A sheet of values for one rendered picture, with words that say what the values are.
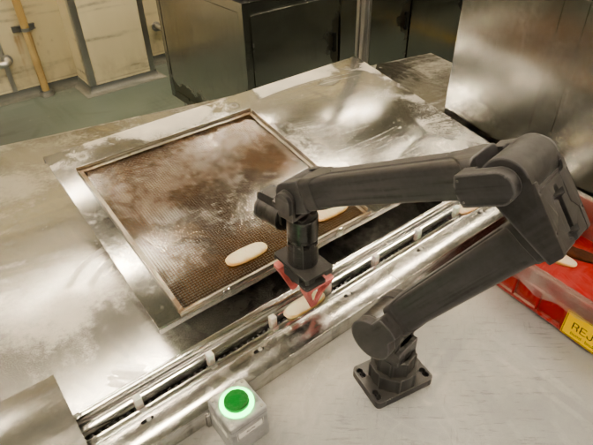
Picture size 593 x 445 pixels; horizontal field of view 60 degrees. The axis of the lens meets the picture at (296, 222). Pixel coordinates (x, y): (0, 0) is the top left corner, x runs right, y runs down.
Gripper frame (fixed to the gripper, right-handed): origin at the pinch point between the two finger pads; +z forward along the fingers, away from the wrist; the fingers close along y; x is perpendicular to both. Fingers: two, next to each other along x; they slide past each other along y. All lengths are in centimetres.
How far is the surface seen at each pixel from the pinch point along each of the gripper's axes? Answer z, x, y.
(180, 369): 3.3, -26.8, -1.9
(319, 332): 2.1, -2.6, 8.1
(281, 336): 2.1, -8.9, 4.4
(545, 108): -15, 80, 0
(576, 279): 6, 52, 30
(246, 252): -2.6, -3.1, -15.2
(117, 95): 88, 76, -325
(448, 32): 42, 263, -166
